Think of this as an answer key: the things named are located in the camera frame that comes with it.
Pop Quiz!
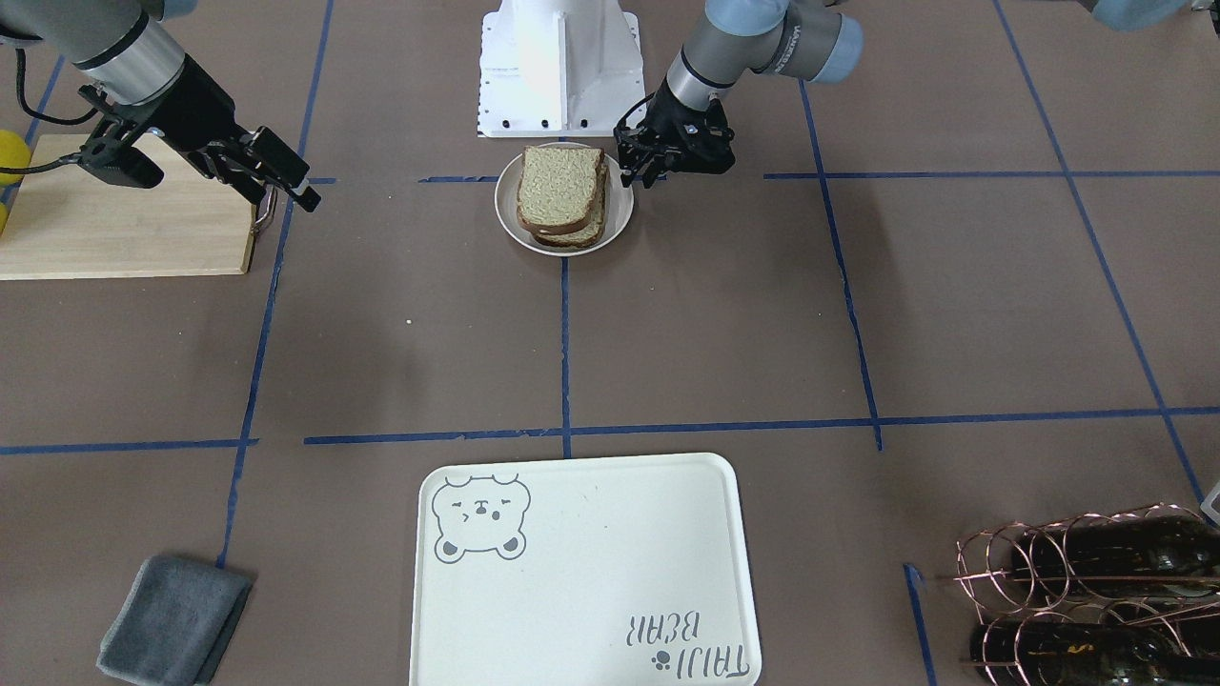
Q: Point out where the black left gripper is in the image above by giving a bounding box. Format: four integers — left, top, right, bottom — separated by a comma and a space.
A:
614, 81, 736, 190

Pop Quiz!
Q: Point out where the cream bear serving tray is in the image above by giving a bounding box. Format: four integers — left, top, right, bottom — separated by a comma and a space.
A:
407, 453, 763, 685

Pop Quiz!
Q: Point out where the light bamboo cutting board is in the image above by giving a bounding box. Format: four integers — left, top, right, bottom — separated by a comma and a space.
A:
1, 134, 277, 281

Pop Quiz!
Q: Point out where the dark green wine bottle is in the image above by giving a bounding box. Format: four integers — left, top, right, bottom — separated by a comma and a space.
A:
1009, 514, 1219, 599

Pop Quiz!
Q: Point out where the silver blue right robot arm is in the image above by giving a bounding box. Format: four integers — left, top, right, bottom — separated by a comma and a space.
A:
2, 1, 321, 212

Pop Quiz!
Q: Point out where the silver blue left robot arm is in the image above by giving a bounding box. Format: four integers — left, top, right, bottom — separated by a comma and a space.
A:
612, 1, 865, 190

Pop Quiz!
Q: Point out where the grey folded cloth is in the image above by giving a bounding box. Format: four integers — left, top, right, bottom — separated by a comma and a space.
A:
96, 555, 254, 685

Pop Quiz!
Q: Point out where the brown bread slice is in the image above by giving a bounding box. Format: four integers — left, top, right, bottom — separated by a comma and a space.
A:
516, 145, 604, 234
528, 165, 608, 251

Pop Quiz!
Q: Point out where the copper wire bottle rack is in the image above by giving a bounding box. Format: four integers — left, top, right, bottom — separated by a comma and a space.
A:
949, 503, 1219, 685

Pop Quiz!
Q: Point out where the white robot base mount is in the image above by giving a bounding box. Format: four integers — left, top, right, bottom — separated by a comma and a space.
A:
477, 1, 645, 139

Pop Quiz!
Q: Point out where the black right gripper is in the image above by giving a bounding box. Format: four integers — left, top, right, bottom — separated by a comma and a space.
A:
78, 57, 321, 212

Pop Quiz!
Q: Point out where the yellow lemon half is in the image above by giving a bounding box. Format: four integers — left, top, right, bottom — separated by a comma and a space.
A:
0, 129, 31, 188

